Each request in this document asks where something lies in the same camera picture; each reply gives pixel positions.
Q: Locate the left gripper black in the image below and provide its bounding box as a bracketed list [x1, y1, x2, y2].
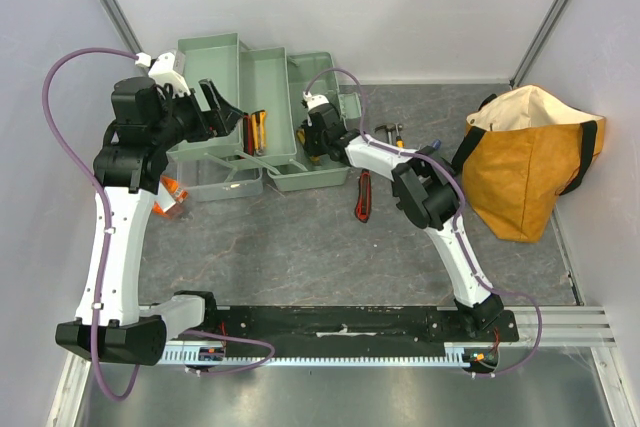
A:
[150, 79, 243, 150]

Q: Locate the yellow black utility knife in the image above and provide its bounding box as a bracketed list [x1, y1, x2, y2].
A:
[296, 128, 320, 165]
[251, 110, 266, 156]

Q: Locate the green translucent tool box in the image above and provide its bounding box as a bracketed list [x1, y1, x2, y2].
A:
[169, 33, 360, 202]

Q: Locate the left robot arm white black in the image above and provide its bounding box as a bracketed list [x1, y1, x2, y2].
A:
[55, 77, 242, 366]

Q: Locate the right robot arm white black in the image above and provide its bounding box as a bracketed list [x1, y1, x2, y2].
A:
[301, 95, 504, 341]

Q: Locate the orange screw box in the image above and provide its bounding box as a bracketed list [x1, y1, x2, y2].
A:
[159, 175, 188, 219]

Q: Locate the clear plastic screw box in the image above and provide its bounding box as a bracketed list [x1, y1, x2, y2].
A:
[153, 184, 181, 218]

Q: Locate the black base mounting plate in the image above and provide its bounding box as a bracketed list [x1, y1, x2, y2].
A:
[198, 306, 519, 357]

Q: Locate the mustard canvas tote bag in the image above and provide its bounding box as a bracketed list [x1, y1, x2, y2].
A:
[451, 85, 606, 243]

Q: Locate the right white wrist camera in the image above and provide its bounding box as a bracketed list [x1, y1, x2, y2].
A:
[302, 92, 329, 112]

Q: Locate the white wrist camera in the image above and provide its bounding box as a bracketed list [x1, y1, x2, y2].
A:
[302, 92, 329, 112]
[134, 49, 192, 97]

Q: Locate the hammer black handle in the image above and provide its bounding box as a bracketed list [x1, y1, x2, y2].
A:
[374, 123, 403, 144]

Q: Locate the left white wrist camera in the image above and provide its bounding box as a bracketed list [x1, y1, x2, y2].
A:
[134, 49, 192, 97]

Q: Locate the blue grey cable duct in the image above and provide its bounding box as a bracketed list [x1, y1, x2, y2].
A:
[158, 342, 470, 367]

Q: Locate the aluminium rail frame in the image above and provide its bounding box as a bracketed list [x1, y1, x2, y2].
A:
[47, 306, 637, 426]

